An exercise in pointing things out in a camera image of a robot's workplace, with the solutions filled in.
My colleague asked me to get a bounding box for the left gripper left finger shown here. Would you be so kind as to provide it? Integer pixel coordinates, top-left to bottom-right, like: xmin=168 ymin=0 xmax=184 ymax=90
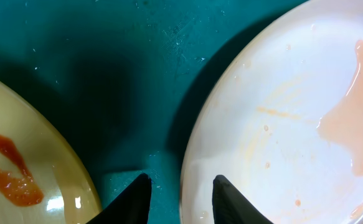
xmin=87 ymin=173 xmax=152 ymax=224

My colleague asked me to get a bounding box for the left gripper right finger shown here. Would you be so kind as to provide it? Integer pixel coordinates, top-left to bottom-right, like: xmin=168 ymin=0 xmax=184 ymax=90
xmin=212 ymin=175 xmax=272 ymax=224

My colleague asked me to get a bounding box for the white plate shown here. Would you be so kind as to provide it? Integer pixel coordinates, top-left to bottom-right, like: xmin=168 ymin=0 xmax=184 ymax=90
xmin=179 ymin=1 xmax=363 ymax=223

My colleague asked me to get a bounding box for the teal plastic tray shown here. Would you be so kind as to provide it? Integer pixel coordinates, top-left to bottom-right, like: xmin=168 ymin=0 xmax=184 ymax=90
xmin=0 ymin=0 xmax=301 ymax=223

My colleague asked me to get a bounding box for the light green plate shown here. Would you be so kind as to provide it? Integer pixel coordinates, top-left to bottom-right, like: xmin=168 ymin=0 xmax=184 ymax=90
xmin=0 ymin=82 xmax=102 ymax=223

